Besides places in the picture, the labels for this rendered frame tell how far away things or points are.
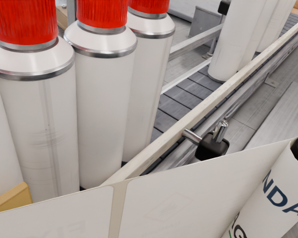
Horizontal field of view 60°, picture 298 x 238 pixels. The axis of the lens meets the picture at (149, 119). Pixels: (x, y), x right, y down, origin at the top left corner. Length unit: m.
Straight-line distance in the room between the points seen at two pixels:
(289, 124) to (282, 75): 0.30
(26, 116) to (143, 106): 0.12
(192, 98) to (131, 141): 0.19
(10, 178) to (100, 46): 0.10
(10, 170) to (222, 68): 0.40
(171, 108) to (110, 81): 0.23
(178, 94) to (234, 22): 0.14
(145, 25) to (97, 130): 0.09
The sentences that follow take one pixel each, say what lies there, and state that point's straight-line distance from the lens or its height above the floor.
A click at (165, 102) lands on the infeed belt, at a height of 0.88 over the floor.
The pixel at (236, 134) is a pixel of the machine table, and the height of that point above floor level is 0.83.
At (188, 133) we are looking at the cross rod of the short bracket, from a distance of 0.32.
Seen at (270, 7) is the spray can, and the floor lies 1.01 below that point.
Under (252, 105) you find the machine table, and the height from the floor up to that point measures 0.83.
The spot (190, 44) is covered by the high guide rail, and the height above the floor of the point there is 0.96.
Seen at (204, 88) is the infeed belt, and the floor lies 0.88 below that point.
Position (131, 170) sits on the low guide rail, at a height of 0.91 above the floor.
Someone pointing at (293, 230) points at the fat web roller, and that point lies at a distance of 0.22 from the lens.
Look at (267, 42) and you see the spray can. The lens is 0.67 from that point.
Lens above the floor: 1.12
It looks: 40 degrees down
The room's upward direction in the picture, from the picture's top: 11 degrees clockwise
